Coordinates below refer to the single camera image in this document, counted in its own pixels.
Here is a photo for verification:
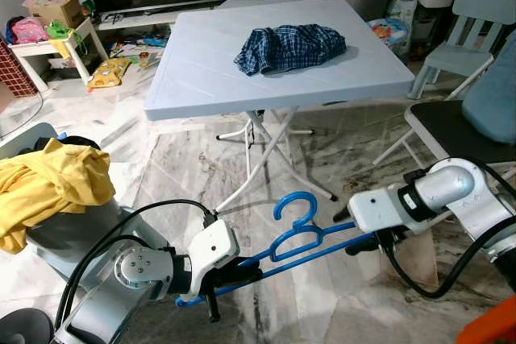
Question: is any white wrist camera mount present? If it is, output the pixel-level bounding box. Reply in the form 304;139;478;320
187;219;241;296
348;185;412;236

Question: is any yellow toy bag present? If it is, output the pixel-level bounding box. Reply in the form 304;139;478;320
87;56;134;89

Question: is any colourful toy pack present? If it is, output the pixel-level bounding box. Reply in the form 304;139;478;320
369;15;412;55

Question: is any black garment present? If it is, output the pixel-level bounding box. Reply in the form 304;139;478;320
56;135;104;153

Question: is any yellow shirt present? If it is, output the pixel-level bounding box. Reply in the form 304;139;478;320
0;139;118;255

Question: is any cardboard box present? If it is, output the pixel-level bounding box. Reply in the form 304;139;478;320
22;0;85;31

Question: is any blue plastic hanger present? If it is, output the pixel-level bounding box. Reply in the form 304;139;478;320
176;191;380;309

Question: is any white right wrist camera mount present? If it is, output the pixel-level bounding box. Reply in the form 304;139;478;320
348;185;412;236

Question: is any orange object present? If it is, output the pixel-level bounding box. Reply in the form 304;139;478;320
456;296;516;344

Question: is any blue plaid shirt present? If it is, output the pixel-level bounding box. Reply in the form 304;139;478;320
234;23;347;77

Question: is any pale blue plastic chair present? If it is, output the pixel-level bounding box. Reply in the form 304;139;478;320
0;122;174;284

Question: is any pink bag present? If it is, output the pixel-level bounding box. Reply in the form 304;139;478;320
10;16;49;45

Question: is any small white side table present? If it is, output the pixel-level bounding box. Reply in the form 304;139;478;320
8;18;110;93

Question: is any grey folding chair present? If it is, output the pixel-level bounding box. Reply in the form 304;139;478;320
372;98;516;168

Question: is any short black left arm cable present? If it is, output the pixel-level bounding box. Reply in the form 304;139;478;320
73;235;134;288

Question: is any pale blue child chair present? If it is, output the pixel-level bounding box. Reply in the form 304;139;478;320
407;0;516;101

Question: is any white television console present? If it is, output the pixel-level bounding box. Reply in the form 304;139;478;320
85;2;243;39

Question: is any long black left arm cable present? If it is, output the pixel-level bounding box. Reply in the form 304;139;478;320
55;199;217;321

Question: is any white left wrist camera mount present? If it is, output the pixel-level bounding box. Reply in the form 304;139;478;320
187;219;241;296

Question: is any light blue cushion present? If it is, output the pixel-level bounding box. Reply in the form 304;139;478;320
461;38;516;147

